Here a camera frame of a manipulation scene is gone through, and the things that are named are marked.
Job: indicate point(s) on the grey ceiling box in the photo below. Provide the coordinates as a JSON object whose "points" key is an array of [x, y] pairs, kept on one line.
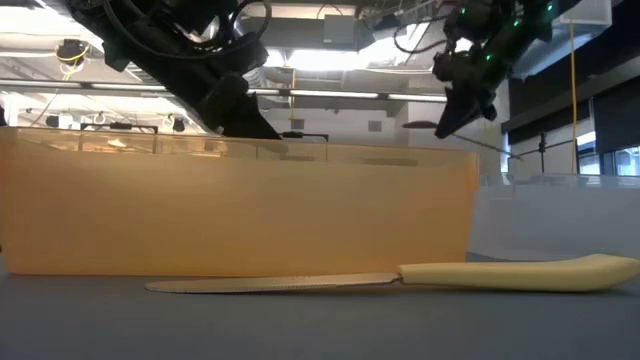
{"points": [[340, 30]]}

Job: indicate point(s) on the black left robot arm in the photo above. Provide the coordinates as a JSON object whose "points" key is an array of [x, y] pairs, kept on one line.
{"points": [[150, 25]]}

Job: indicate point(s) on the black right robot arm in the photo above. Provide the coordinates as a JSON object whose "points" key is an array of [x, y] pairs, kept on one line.
{"points": [[510, 25]]}

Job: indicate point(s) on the orange plastic bin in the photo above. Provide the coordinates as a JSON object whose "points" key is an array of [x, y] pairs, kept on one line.
{"points": [[225, 215]]}

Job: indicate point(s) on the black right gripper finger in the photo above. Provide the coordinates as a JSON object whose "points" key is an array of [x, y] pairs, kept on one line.
{"points": [[457, 115]]}

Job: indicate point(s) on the grey table mat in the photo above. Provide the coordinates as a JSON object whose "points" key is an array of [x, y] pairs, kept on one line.
{"points": [[320, 325]]}

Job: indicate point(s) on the clear plastic bin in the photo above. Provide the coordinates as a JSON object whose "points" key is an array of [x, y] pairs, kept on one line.
{"points": [[550, 220]]}

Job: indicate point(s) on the ceiling light strip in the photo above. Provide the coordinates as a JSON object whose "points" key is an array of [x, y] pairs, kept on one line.
{"points": [[330, 94]]}

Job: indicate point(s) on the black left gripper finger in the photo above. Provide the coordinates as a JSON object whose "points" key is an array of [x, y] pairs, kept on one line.
{"points": [[235, 112]]}

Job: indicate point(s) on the black stand post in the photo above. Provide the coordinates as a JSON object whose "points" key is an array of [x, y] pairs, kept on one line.
{"points": [[542, 150]]}

